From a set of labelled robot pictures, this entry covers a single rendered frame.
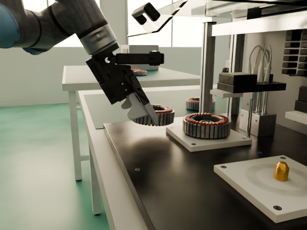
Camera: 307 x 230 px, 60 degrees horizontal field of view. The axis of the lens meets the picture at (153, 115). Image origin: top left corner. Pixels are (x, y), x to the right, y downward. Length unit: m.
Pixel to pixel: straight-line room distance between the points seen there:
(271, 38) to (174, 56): 4.62
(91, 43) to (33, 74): 4.49
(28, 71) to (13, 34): 4.55
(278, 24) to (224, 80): 0.16
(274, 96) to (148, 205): 0.56
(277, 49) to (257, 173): 0.44
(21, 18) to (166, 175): 0.37
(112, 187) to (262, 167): 0.26
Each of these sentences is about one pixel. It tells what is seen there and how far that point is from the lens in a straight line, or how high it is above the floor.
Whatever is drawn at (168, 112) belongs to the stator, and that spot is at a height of 0.83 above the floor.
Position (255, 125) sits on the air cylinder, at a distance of 0.69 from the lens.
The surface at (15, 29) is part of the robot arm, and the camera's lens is 0.53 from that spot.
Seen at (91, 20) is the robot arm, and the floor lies 1.03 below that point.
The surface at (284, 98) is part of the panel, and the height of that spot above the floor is 0.85.
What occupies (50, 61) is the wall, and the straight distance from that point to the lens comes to 5.03.
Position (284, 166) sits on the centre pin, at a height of 0.80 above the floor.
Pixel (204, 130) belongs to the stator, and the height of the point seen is 0.80.
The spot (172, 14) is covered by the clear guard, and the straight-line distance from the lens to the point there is 0.48.
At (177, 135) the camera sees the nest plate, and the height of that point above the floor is 0.78.
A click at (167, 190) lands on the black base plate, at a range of 0.42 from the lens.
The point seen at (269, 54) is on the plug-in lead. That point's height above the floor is 0.96.
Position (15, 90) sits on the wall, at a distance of 5.15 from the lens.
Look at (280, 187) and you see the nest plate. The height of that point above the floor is 0.78.
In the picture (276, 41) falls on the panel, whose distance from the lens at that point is 0.83.
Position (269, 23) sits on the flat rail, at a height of 1.03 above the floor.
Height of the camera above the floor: 0.98
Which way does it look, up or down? 14 degrees down
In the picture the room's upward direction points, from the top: straight up
